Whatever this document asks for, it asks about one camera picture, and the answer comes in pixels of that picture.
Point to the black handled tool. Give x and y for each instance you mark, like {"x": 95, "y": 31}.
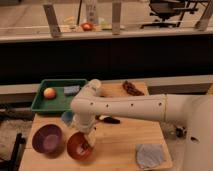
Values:
{"x": 107, "y": 119}

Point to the red round background object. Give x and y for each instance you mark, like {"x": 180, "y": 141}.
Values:
{"x": 87, "y": 26}

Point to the green plastic tray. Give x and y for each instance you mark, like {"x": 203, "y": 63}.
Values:
{"x": 61, "y": 102}

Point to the blue sponge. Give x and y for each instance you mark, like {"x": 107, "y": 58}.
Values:
{"x": 71, "y": 90}

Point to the orange fruit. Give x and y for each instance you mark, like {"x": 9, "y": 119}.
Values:
{"x": 49, "y": 93}

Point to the blue cup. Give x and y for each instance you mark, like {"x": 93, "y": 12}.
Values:
{"x": 67, "y": 117}

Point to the purple bowl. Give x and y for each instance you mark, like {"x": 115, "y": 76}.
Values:
{"x": 47, "y": 139}

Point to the black chair frame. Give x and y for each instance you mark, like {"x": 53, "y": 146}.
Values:
{"x": 9, "y": 165}

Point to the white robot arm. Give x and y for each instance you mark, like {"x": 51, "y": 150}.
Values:
{"x": 195, "y": 112}

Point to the white plastic cup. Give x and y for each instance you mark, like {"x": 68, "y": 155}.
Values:
{"x": 98, "y": 85}

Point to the grey blue cloth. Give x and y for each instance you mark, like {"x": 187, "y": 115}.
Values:
{"x": 149, "y": 156}

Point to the red bowl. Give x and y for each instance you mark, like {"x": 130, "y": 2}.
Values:
{"x": 74, "y": 147}

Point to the black office chair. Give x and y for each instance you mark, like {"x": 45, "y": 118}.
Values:
{"x": 165, "y": 9}

